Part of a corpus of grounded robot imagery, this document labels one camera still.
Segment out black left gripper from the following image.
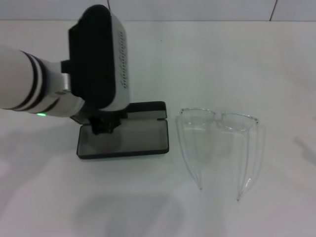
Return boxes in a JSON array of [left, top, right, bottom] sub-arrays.
[[90, 112, 121, 135]]

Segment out black glasses case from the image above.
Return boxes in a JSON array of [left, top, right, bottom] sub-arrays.
[[70, 101, 170, 160]]

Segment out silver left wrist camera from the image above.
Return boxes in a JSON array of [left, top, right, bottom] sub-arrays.
[[68, 4, 131, 112]]

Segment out clear white glasses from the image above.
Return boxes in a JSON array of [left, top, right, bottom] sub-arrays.
[[175, 108, 260, 202]]

